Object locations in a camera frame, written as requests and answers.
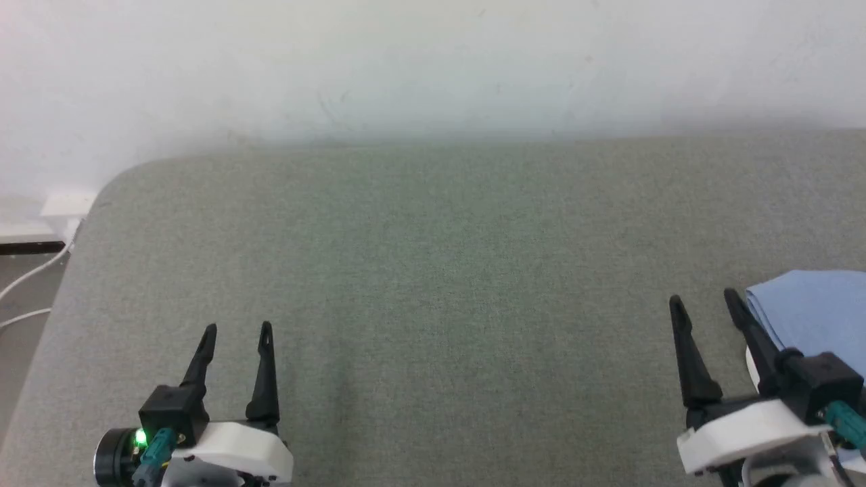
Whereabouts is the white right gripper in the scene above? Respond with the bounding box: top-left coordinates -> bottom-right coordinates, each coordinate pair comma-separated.
668,288 -> 840,487

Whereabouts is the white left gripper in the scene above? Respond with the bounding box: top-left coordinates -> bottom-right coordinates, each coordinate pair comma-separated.
162,321 -> 295,487

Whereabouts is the light blue polo shirt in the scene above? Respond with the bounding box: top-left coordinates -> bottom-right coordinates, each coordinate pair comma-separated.
744,269 -> 866,474

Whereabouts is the grey fabric sofa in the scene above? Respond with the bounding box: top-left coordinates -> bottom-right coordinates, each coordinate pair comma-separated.
0,130 -> 866,487

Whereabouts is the teal left camera cable connector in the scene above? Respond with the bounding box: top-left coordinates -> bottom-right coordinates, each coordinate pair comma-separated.
133,427 -> 178,487

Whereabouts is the teal camera cable connector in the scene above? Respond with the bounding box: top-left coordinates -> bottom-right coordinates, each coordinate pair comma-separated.
821,400 -> 866,451
133,427 -> 178,487

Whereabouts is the teal right camera cable connector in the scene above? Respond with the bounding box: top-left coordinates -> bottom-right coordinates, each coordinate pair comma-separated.
821,400 -> 866,451

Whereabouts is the white power cable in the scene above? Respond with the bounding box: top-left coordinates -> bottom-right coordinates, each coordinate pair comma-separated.
0,308 -> 53,332
0,240 -> 74,303

